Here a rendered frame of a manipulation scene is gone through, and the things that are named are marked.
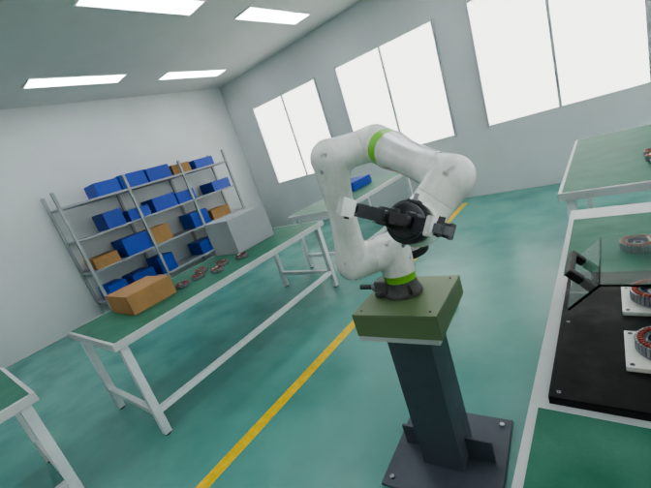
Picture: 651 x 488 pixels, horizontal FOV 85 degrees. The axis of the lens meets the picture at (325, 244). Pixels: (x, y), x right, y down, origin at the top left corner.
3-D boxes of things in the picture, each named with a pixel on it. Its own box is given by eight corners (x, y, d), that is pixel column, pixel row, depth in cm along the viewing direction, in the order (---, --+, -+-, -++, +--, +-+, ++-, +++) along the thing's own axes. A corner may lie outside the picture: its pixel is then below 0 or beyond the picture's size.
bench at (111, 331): (111, 411, 291) (67, 332, 271) (286, 284, 450) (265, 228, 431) (164, 442, 233) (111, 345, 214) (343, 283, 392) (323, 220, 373)
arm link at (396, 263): (373, 281, 145) (361, 237, 141) (408, 268, 147) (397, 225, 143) (386, 290, 132) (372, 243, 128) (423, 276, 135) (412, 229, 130)
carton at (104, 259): (88, 270, 556) (83, 260, 551) (111, 260, 582) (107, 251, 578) (98, 269, 530) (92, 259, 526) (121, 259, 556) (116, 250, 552)
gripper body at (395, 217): (391, 198, 74) (380, 194, 65) (433, 207, 70) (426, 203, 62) (383, 234, 74) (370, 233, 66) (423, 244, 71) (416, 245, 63)
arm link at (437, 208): (426, 256, 90) (391, 230, 94) (456, 214, 87) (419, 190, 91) (418, 258, 77) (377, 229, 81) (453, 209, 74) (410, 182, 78)
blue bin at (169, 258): (152, 274, 630) (145, 259, 622) (166, 267, 651) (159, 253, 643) (164, 273, 604) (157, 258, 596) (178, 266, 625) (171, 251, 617)
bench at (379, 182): (305, 269, 479) (287, 217, 460) (372, 221, 616) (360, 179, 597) (361, 267, 421) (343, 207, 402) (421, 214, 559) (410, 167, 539)
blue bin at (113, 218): (99, 231, 570) (91, 217, 563) (115, 226, 591) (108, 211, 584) (109, 228, 544) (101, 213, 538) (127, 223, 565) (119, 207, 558)
